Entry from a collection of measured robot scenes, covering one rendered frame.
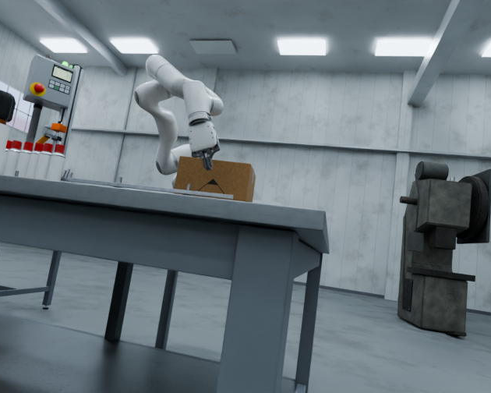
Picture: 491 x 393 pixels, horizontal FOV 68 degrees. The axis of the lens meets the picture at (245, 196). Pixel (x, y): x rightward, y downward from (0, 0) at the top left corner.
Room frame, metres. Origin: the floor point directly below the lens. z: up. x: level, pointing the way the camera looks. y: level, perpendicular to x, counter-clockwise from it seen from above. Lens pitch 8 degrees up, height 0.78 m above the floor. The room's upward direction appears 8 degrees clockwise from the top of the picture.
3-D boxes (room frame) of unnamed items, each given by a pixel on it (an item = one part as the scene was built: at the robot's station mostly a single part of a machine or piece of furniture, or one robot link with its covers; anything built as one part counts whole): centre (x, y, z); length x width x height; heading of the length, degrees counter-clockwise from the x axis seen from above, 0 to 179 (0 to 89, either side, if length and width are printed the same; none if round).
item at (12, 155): (1.48, 0.97, 0.98); 0.05 x 0.05 x 0.20
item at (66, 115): (1.61, 0.86, 1.16); 0.04 x 0.04 x 0.67; 76
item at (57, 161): (1.43, 0.76, 0.98); 0.05 x 0.05 x 0.20
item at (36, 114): (1.59, 0.99, 1.18); 0.04 x 0.04 x 0.21
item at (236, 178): (1.57, 0.13, 0.99); 0.30 x 0.24 x 0.27; 82
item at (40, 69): (1.56, 0.94, 1.38); 0.17 x 0.10 x 0.19; 131
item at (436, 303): (5.59, -3.05, 1.30); 1.33 x 1.21 x 2.60; 163
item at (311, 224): (1.33, 0.76, 0.82); 2.10 x 1.50 x 0.02; 76
